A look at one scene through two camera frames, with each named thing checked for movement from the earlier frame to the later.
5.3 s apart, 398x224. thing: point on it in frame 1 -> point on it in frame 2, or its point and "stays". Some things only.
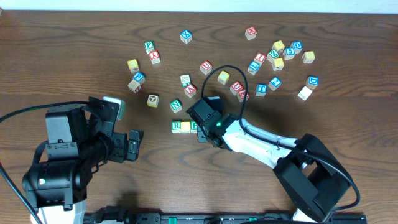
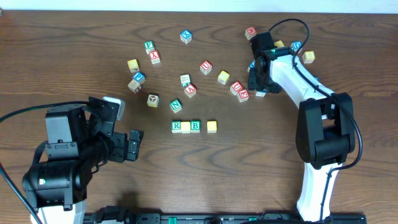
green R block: [176, 127] stays
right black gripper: [201, 134] -> [254, 82]
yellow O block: [185, 127] stays
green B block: [193, 127] stays
